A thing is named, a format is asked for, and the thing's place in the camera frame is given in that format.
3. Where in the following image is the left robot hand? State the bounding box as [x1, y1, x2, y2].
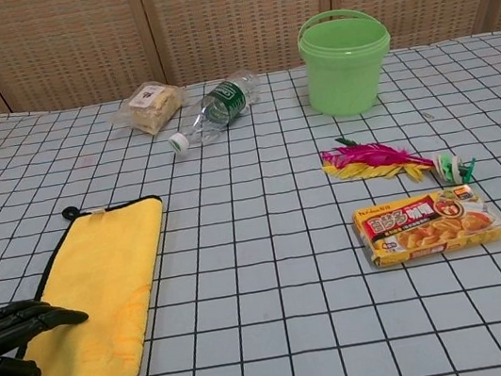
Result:
[0, 291, 99, 376]

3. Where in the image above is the grey and yellow towel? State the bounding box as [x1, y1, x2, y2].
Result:
[0, 190, 190, 376]

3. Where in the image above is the wrapped bread snack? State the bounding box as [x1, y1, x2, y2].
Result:
[104, 75, 194, 142]

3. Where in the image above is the checkered tablecloth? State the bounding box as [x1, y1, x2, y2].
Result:
[0, 29, 501, 376]

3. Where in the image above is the clear plastic water bottle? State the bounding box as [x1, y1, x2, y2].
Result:
[157, 66, 271, 159]

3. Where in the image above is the pink yellow feather shuttlecock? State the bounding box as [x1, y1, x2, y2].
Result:
[317, 115, 480, 208]

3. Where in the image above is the green plastic bucket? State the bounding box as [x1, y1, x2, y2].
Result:
[292, 3, 403, 123]

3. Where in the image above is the yellow curry box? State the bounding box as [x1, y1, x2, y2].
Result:
[349, 180, 501, 272]

